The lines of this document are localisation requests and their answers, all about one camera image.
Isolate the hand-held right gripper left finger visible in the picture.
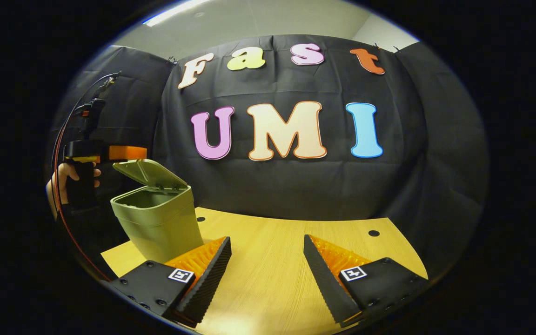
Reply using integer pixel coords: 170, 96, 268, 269
109, 236, 232, 328

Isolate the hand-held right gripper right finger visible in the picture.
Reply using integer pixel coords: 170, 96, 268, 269
302, 234, 429, 328

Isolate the green desktop garbage bin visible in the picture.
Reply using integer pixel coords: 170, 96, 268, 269
110, 159, 204, 264

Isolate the wooden desktop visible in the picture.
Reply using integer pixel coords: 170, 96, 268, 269
100, 207, 429, 335

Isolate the black backdrop cloth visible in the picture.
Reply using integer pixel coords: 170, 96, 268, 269
47, 33, 489, 280

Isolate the red and black cable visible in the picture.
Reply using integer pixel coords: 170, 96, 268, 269
52, 71, 122, 282

